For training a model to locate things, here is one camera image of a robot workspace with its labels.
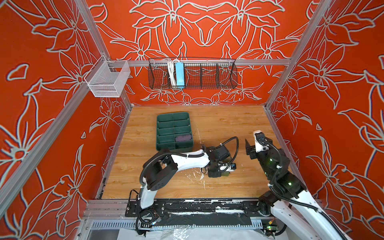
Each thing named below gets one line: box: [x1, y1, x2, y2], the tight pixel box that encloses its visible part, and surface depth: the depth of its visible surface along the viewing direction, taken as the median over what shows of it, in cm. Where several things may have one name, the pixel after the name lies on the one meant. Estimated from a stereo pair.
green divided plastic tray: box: [156, 112, 194, 153], surface depth 101 cm
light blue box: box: [175, 62, 185, 89], surface depth 92 cm
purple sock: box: [175, 134, 192, 142], surface depth 96 cm
